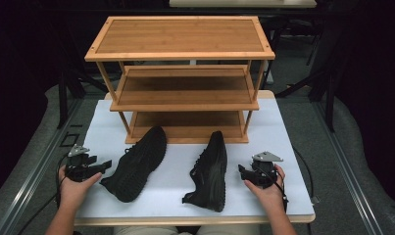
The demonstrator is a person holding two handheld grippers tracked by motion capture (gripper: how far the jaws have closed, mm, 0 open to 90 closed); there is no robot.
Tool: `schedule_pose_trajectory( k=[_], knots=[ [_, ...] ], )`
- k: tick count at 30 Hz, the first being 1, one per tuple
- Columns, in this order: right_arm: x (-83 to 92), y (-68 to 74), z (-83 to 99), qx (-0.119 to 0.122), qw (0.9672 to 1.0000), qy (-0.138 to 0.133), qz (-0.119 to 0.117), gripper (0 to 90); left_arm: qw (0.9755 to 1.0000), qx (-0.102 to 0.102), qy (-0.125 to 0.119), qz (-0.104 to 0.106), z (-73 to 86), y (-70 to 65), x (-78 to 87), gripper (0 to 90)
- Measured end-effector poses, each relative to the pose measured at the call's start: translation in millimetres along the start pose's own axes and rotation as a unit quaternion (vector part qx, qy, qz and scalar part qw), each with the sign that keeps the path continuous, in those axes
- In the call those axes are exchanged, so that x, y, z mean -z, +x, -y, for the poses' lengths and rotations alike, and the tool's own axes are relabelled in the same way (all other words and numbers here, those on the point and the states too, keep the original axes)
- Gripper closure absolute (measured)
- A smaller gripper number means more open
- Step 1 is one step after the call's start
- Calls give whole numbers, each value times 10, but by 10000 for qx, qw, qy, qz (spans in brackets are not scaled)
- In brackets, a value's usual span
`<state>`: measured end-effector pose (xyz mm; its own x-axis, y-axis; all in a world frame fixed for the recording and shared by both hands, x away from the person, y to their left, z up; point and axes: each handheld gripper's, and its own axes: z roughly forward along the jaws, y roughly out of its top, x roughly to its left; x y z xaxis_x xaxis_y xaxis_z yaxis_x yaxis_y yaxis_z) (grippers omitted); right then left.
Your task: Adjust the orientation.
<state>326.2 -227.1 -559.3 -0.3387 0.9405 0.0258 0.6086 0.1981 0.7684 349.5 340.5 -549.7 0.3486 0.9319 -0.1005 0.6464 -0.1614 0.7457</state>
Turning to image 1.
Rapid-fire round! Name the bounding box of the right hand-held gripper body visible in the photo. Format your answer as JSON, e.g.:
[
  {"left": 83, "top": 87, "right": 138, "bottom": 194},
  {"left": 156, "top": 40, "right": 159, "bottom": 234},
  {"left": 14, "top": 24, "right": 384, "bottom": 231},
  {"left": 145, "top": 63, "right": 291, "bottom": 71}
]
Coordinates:
[{"left": 247, "top": 151, "right": 284, "bottom": 190}]

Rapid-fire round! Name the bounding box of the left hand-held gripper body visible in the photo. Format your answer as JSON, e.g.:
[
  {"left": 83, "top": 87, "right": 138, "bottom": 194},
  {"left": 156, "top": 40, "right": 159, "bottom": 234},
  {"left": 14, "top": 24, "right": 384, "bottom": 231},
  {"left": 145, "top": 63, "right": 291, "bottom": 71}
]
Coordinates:
[{"left": 65, "top": 143, "right": 95, "bottom": 183}]

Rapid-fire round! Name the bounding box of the black sneaker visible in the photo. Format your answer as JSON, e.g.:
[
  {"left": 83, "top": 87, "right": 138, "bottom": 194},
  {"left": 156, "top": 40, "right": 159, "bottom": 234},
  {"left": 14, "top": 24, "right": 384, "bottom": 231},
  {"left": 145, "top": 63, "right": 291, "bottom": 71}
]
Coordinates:
[
  {"left": 99, "top": 125, "right": 169, "bottom": 204},
  {"left": 181, "top": 130, "right": 228, "bottom": 213}
]

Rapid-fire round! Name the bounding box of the three-tier wooden shoe rack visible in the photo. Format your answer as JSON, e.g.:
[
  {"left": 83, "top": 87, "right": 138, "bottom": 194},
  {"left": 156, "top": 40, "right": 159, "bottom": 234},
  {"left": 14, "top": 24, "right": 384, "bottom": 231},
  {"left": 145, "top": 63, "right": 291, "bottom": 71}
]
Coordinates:
[{"left": 83, "top": 15, "right": 276, "bottom": 145}]

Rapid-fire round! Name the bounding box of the person's right hand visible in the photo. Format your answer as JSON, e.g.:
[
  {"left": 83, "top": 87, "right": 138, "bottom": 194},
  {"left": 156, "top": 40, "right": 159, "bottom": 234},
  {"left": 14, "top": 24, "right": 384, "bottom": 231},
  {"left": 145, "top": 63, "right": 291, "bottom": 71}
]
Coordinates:
[{"left": 243, "top": 164, "right": 287, "bottom": 213}]

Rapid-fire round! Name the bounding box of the person's left hand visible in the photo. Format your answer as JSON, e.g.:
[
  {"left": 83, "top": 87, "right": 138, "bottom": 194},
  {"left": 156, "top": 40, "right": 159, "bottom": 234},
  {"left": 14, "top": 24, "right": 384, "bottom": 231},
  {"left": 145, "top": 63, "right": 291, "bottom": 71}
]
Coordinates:
[{"left": 58, "top": 164, "right": 103, "bottom": 211}]

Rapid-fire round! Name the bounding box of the black metal stand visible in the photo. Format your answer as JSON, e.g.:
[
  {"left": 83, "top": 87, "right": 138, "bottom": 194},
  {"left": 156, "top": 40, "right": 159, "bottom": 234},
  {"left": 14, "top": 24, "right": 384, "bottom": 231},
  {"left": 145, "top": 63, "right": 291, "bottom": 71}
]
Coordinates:
[
  {"left": 274, "top": 19, "right": 346, "bottom": 133},
  {"left": 51, "top": 25, "right": 109, "bottom": 130}
]

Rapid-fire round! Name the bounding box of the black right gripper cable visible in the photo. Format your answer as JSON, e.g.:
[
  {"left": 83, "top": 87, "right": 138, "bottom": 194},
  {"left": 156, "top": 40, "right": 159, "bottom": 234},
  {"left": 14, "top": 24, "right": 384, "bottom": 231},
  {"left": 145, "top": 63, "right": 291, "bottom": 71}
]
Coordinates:
[{"left": 255, "top": 164, "right": 289, "bottom": 213}]

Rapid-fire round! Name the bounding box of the black cable with plug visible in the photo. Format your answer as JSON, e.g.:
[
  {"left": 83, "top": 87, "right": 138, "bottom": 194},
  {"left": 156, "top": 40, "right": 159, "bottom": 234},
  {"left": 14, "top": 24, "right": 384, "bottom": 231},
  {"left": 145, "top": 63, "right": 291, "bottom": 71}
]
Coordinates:
[{"left": 292, "top": 147, "right": 321, "bottom": 206}]

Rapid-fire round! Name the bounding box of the metal floor rail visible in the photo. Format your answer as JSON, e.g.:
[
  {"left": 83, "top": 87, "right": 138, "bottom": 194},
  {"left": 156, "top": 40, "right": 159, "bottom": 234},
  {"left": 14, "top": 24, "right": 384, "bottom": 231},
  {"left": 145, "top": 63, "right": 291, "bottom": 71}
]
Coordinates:
[
  {"left": 0, "top": 97, "right": 85, "bottom": 235},
  {"left": 311, "top": 101, "right": 387, "bottom": 235}
]

